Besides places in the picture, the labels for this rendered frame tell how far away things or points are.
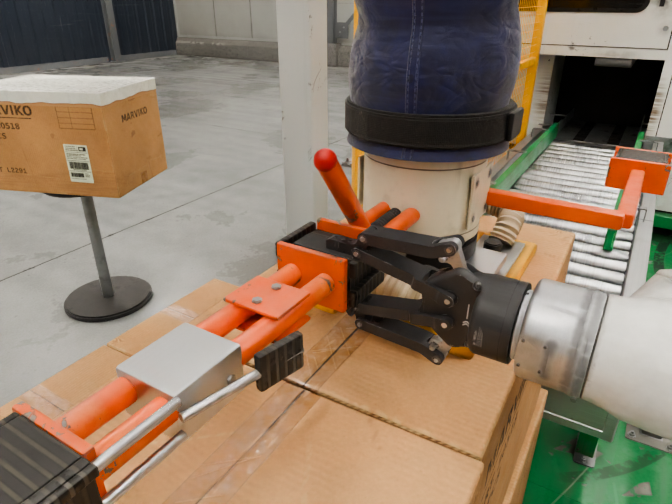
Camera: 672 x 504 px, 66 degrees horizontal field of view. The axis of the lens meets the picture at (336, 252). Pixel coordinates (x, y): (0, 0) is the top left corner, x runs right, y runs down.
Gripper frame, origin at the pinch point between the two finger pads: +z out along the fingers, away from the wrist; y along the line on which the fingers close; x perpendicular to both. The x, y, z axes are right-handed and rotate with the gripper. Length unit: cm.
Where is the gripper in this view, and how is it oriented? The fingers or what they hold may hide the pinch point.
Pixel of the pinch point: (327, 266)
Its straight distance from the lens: 55.0
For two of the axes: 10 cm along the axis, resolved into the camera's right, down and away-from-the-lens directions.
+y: -0.1, 9.0, 4.4
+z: -8.6, -2.4, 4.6
